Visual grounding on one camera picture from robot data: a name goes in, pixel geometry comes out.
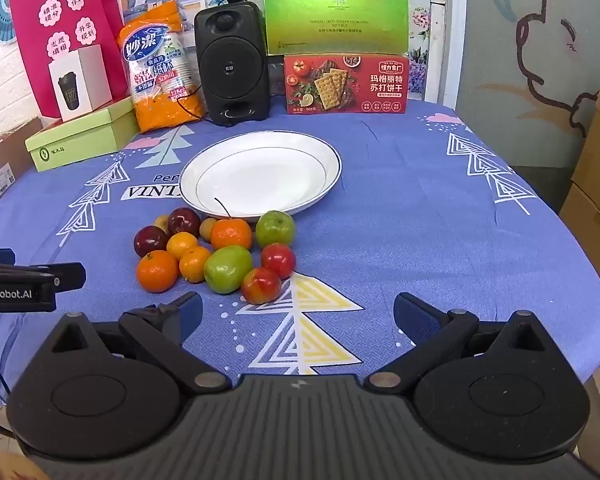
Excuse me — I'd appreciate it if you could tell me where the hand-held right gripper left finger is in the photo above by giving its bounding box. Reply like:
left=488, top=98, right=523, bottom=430
left=42, top=291, right=232, bottom=395

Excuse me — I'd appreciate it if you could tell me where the light green lidded box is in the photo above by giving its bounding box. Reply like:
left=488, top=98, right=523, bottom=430
left=25, top=96, right=141, bottom=173

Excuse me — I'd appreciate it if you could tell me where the white cup box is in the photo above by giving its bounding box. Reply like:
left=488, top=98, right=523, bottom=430
left=47, top=43, right=113, bottom=122

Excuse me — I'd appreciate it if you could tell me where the tan fuzzy cloth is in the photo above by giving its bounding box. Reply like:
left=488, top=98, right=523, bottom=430
left=0, top=452, right=48, bottom=480

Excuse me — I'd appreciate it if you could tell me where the orange paper cup pack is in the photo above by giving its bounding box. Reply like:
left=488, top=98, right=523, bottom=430
left=118, top=0, right=206, bottom=134

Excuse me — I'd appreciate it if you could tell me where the large green apple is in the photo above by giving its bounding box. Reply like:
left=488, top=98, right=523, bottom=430
left=203, top=245, right=254, bottom=295

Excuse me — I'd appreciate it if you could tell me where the small green apple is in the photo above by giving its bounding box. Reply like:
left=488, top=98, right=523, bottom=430
left=256, top=210, right=297, bottom=247

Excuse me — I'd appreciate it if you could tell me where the dark red plum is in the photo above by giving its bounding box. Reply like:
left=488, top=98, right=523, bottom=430
left=133, top=225, right=169, bottom=259
left=167, top=207, right=201, bottom=238

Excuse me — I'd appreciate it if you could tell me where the black speaker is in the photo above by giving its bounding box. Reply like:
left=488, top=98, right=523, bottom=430
left=194, top=0, right=271, bottom=127

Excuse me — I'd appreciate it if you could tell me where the white plate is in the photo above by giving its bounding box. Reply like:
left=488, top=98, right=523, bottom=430
left=178, top=131, right=342, bottom=224

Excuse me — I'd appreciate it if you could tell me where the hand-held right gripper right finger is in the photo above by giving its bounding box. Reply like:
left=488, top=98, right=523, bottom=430
left=364, top=291, right=565, bottom=395

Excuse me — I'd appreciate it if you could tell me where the red apple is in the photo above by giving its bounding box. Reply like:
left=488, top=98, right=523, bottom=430
left=240, top=267, right=282, bottom=306
left=260, top=243, right=297, bottom=280

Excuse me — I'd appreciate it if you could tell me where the red cracker box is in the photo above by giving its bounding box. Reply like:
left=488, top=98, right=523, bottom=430
left=283, top=52, right=409, bottom=115

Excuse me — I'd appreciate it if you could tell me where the blue printed tablecloth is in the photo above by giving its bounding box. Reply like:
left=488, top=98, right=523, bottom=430
left=0, top=96, right=600, bottom=413

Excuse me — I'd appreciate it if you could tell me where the black speaker cable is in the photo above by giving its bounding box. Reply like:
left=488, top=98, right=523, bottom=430
left=176, top=82, right=217, bottom=124

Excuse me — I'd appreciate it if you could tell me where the orange with stem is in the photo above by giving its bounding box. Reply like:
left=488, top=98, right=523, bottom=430
left=210, top=198, right=253, bottom=252

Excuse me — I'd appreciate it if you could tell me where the yellowish small orange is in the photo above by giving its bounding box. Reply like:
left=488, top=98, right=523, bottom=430
left=166, top=231, right=201, bottom=261

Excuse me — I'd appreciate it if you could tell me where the shiny green gift box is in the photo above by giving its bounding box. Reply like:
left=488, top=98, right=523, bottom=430
left=261, top=0, right=410, bottom=57

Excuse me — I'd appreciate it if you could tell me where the cardboard box with label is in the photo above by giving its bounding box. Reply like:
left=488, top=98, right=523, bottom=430
left=0, top=117, right=43, bottom=204

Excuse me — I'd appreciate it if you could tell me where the pink paper bag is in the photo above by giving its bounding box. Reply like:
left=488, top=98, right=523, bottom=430
left=8, top=0, right=131, bottom=120

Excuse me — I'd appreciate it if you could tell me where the white door frame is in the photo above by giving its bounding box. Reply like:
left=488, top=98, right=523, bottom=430
left=425, top=0, right=462, bottom=111

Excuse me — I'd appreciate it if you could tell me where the large orange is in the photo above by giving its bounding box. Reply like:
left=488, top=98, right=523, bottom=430
left=136, top=250, right=180, bottom=294

